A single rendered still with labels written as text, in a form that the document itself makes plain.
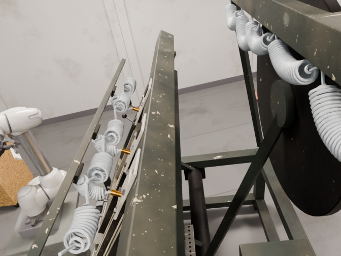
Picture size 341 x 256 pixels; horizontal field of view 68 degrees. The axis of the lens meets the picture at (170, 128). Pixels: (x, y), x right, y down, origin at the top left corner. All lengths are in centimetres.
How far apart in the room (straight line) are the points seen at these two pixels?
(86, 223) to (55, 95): 468
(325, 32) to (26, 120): 131
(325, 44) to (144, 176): 49
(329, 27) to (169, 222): 52
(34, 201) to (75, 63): 320
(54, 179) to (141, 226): 171
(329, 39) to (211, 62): 461
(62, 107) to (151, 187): 482
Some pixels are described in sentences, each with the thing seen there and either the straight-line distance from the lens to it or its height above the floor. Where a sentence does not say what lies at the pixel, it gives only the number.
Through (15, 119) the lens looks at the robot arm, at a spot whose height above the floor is 182.
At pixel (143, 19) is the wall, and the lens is 473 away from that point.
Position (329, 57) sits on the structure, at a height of 214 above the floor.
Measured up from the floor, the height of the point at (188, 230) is 102.
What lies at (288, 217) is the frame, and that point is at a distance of 199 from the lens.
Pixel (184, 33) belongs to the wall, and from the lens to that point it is 490.
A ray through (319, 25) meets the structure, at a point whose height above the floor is 219.
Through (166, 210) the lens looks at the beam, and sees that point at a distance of 58.
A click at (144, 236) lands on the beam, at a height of 194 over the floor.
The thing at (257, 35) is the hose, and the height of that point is 204.
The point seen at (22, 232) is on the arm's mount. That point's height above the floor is 82.
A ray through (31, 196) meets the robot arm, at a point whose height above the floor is 108.
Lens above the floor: 237
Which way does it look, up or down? 34 degrees down
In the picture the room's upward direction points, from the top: 11 degrees counter-clockwise
